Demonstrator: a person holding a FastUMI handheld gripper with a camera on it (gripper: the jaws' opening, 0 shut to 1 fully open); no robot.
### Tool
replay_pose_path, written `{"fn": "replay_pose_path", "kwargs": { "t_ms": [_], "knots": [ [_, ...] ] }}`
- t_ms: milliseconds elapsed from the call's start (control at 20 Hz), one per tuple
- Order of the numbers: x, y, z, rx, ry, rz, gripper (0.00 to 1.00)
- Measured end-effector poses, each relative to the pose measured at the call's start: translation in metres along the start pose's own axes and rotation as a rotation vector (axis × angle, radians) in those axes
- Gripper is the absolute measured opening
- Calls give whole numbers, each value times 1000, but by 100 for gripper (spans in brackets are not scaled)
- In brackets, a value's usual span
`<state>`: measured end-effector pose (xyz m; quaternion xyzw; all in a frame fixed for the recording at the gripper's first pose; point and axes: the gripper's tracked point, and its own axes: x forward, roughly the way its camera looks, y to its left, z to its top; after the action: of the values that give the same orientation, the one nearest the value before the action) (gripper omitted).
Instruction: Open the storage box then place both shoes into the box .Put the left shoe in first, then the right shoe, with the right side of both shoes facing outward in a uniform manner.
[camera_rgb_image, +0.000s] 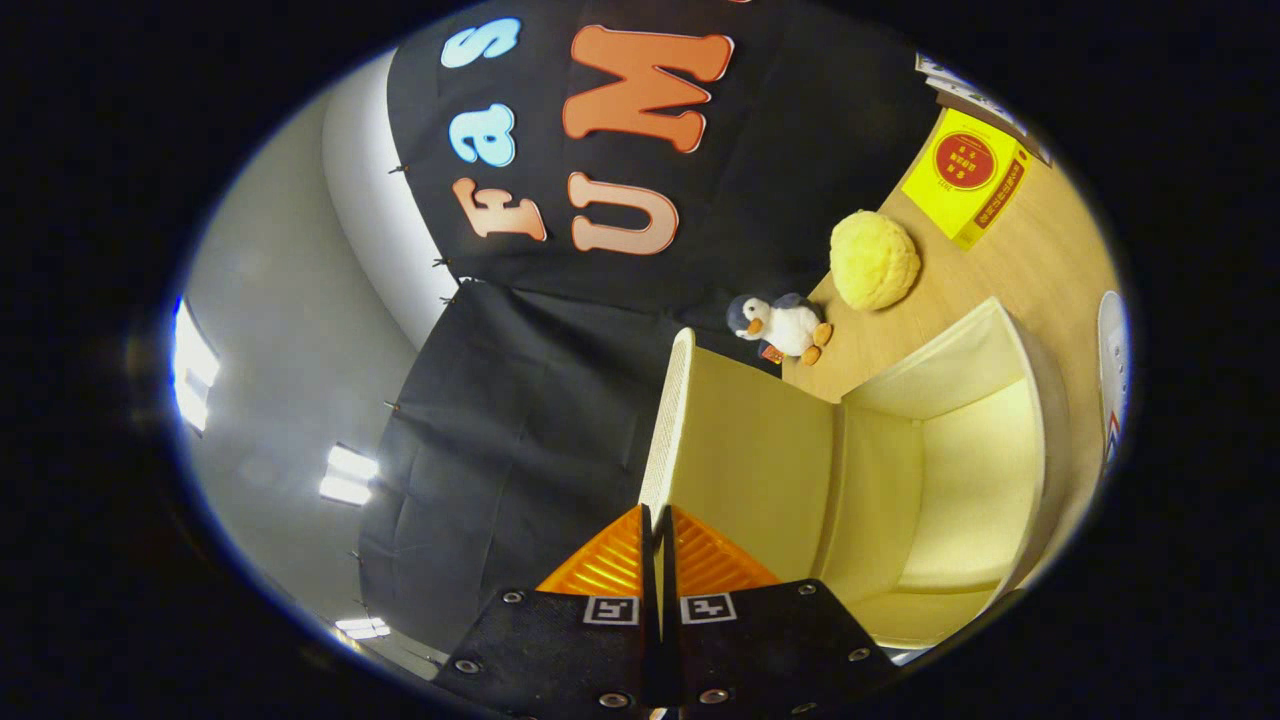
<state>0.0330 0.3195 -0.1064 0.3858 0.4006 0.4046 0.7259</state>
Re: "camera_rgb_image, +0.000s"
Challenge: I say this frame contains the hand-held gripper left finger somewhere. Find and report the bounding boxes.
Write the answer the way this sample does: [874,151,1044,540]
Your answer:
[432,505,662,717]

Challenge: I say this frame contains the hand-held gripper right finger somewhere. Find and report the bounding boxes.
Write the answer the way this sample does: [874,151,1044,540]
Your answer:
[660,505,902,719]

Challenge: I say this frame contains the cream fabric storage box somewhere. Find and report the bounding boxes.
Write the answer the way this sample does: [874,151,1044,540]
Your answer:
[637,296,1074,652]

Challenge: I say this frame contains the white shoe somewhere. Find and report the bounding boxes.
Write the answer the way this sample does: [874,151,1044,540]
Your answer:
[1096,290,1134,473]

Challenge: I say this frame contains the black backdrop cloth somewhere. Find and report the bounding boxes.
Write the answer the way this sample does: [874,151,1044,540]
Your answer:
[355,0,949,653]

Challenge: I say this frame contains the penguin plush toy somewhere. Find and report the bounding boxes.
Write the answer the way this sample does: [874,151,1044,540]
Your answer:
[726,293,835,367]

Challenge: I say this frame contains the yellow round plush toy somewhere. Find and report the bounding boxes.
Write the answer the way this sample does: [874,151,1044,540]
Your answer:
[829,209,923,313]

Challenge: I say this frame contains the yellow book with red label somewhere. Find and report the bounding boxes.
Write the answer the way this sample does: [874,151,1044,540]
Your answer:
[900,107,1034,252]

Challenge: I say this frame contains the brown cover book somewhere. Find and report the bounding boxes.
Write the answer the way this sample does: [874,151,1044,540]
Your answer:
[940,90,1054,168]

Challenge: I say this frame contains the white illustrated book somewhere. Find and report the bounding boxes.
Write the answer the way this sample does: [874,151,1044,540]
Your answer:
[925,74,1027,137]
[914,52,969,89]

